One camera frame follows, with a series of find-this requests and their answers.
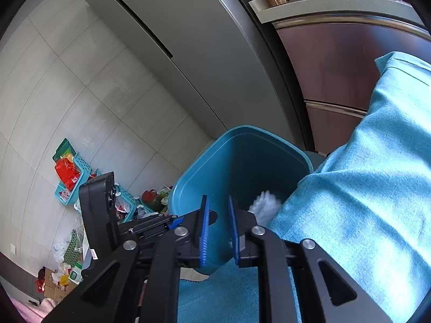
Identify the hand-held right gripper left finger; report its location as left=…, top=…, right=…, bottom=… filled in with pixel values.
left=42, top=194, right=218, bottom=323

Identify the cardboard box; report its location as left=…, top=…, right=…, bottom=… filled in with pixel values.
left=35, top=267, right=80, bottom=304

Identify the teal plastic basket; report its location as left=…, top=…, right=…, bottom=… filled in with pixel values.
left=55, top=170, right=102, bottom=206
left=52, top=138, right=92, bottom=189
left=114, top=185, right=142, bottom=223

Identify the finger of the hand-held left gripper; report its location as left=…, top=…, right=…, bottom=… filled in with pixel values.
left=119, top=213, right=184, bottom=243

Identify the blue plastic trash bin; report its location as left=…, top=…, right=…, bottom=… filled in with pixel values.
left=167, top=125, right=314, bottom=276

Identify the teal tablecloth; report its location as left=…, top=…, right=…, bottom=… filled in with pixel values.
left=177, top=51, right=431, bottom=323

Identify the white plastic bag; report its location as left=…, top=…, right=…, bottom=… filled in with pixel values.
left=51, top=238, right=72, bottom=264

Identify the green patterned packet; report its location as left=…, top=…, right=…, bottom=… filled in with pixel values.
left=64, top=228, right=85, bottom=267

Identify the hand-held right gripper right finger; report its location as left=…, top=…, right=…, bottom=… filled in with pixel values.
left=228, top=195, right=393, bottom=323

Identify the grey refrigerator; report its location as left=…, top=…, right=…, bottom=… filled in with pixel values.
left=84, top=0, right=317, bottom=155

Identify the pale stone countertop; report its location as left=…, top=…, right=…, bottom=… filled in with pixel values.
left=248, top=0, right=431, bottom=30

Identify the red plastic bag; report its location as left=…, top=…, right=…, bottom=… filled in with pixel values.
left=55, top=158, right=81, bottom=191

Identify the white tissue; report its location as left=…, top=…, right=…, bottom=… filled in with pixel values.
left=249, top=190, right=283, bottom=226

